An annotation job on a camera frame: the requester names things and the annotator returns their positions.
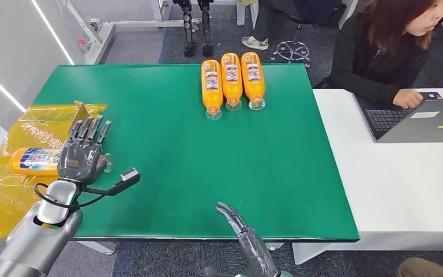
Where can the clear bottle with red cap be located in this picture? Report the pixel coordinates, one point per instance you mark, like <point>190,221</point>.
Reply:
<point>84,47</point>

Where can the orange bottle with clear cap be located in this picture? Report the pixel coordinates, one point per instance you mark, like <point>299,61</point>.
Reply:
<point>231,88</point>
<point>212,95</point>
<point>253,86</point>
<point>34,162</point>

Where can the green table mat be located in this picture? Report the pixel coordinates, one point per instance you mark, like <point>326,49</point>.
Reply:
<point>187,153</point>

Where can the person at laptop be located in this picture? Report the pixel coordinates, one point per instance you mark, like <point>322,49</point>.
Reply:
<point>366,65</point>

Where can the yellow film wrapped box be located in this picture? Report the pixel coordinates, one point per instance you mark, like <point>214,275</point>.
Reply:
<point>11,202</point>

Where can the black robot leg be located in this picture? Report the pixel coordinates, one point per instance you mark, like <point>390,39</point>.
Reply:
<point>206,34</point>
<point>189,34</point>

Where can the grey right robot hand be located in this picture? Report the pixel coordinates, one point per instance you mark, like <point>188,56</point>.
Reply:
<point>254,252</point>

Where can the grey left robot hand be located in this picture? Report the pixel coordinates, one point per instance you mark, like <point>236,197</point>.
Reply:
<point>78,160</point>

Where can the person's right hand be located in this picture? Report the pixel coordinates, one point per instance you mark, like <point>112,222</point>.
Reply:
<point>408,100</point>

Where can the white table leg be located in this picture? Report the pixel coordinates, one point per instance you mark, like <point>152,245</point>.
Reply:
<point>246,13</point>

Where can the white desk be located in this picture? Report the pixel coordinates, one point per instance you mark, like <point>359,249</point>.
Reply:
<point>389,183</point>

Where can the grey laptop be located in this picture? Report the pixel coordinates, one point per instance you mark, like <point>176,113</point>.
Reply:
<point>420,130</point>

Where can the tan rounded object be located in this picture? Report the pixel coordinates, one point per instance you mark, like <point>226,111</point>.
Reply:
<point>428,268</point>

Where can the person on office chair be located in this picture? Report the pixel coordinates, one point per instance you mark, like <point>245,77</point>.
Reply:
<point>263,23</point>

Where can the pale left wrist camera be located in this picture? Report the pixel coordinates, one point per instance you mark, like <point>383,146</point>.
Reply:
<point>129,175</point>

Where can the office chair with chrome base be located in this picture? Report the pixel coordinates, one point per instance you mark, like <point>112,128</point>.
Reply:
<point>292,51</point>

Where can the white metal stand frame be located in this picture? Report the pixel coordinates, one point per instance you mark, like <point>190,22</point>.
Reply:
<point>105,32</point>

